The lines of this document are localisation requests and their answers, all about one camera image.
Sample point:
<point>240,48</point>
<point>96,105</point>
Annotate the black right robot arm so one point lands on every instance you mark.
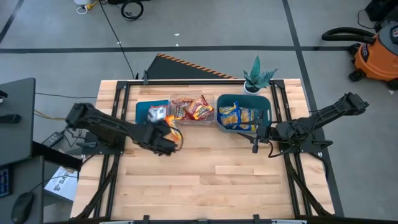
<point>329,112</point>

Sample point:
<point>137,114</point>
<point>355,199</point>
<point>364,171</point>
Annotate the black power adapter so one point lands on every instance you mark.
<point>53,139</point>

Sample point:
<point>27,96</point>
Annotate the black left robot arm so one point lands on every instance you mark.
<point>102,121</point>

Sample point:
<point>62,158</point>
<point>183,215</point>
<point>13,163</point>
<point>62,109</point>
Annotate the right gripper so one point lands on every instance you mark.
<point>268,133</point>

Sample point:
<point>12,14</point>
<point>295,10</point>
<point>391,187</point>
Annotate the clear plastic bin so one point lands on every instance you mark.
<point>192,123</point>

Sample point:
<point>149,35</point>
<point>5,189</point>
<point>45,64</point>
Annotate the white printed cardboard box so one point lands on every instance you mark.
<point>60,183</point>

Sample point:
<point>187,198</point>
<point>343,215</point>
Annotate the orange Maruchan chicken noodle pack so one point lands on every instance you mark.
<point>173,129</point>

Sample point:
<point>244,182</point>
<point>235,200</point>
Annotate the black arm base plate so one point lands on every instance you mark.
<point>93,151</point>
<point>287,150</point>

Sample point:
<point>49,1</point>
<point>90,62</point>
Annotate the black clamp bracket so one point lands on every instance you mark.
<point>145,218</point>
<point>256,217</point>

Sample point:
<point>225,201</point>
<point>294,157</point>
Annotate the large teal plastic bin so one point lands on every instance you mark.
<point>242,100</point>

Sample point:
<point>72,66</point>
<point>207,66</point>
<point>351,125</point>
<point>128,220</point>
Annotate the dark grey desk with keyboard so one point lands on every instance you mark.
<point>29,174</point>

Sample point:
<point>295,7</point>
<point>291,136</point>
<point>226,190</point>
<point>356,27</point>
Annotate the potted teal plant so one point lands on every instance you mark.
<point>256,77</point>

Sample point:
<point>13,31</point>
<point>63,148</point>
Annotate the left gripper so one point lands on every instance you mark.
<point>154,137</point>

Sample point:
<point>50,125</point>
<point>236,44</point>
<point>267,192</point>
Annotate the black desk support beam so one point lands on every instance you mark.
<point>56,155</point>

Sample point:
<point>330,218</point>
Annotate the black metal table frame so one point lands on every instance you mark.
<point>217,82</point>

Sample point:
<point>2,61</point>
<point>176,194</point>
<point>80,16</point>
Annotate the black flat desk device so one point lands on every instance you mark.
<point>9,119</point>

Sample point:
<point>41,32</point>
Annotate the orange shop vacuum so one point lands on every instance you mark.
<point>377,57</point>

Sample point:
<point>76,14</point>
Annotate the dark keyboard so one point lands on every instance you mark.
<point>4,183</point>

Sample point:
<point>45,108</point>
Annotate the orange noodle pack label side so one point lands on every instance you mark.
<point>157,113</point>

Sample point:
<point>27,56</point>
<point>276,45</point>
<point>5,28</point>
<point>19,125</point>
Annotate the black ramp with striped edge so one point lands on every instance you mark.
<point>174,70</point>

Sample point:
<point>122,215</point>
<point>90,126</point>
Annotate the black equipment case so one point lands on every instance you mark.
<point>384,9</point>

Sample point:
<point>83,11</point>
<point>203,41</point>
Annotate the small blue plastic bin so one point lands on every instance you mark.
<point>141,112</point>

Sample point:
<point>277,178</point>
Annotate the black computer mouse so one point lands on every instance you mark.
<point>22,207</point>

